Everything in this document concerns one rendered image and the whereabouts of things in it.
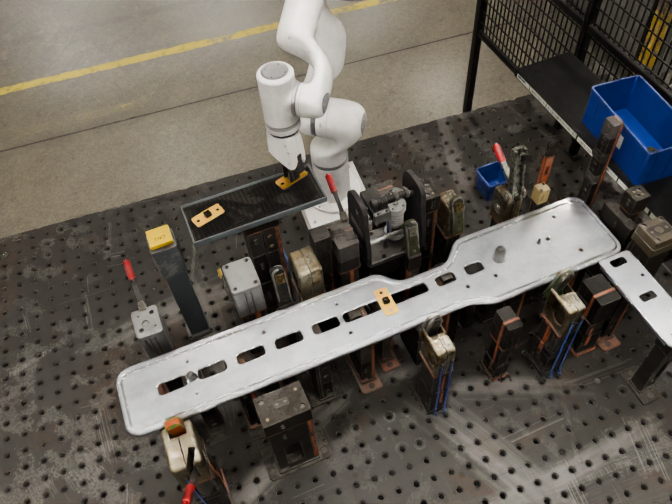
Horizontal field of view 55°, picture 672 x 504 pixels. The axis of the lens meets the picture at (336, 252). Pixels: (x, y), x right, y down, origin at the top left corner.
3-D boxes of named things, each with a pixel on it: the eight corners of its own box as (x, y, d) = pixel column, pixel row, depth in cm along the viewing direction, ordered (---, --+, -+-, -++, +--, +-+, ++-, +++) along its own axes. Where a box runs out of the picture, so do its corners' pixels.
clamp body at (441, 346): (425, 422, 180) (434, 366, 153) (406, 386, 187) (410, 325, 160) (455, 410, 182) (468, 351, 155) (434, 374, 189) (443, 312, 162)
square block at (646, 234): (616, 316, 197) (657, 245, 168) (600, 296, 202) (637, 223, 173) (638, 307, 199) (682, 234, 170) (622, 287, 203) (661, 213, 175)
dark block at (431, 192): (417, 287, 208) (424, 200, 174) (408, 271, 212) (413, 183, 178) (431, 281, 209) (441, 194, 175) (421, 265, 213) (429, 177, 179)
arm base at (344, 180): (301, 176, 228) (295, 140, 213) (353, 165, 230) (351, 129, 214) (311, 218, 218) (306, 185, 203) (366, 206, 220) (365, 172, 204)
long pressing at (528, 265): (131, 451, 150) (129, 449, 149) (113, 371, 163) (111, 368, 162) (626, 251, 176) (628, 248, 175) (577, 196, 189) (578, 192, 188)
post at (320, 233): (324, 320, 202) (314, 242, 170) (318, 307, 205) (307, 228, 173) (339, 314, 203) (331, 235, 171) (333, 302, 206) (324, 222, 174)
